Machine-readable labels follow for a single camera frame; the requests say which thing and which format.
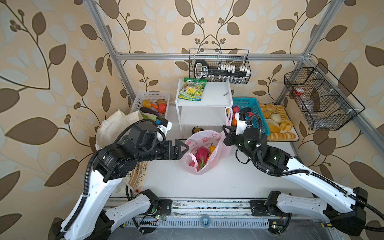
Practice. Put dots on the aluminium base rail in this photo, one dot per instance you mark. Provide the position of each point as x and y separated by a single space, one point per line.
229 213

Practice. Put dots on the white bread tray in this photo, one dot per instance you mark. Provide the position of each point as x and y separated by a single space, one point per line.
280 126

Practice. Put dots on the yellow black tape measure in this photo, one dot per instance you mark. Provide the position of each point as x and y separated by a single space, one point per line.
196 130

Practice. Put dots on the white two-tier shelf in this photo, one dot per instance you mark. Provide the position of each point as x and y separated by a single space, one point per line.
204 105

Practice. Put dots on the black wire basket right wall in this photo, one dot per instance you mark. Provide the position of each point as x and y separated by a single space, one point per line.
335 103

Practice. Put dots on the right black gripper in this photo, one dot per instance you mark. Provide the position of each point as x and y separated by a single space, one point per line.
230 136

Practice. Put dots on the pink plastic grocery bag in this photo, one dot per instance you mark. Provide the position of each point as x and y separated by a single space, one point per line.
206 147

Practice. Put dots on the yellow green snack bag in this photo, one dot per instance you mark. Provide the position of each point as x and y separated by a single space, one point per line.
192 89

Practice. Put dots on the brown potato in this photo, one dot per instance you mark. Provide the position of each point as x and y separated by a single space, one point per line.
147 104

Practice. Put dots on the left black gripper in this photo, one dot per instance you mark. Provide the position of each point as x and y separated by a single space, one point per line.
177 151

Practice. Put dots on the teal plastic fruit basket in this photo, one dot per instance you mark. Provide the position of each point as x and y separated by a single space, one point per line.
253 104

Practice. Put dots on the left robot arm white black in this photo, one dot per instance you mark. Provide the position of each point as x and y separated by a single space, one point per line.
105 171

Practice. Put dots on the red tomato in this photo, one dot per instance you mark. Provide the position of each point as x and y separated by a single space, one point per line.
162 108

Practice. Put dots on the purple eggplant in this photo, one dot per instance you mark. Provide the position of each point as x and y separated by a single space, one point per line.
150 111

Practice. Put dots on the plastic bottle red cap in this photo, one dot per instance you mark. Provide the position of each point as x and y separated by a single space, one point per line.
305 102

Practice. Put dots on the black wire basket back wall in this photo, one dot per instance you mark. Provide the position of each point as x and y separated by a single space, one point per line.
220 65

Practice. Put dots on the cream canvas tote bag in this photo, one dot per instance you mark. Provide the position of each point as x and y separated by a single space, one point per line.
108 131

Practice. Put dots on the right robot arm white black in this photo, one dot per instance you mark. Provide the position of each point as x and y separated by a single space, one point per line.
343 207

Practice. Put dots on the white plastic vegetable basket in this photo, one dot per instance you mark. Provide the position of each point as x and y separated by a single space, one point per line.
155 103

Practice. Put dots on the black wire basket wall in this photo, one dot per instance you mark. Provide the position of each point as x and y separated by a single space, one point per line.
335 103
220 65

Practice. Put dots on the pink dragon fruit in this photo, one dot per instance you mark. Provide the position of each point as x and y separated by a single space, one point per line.
202 156

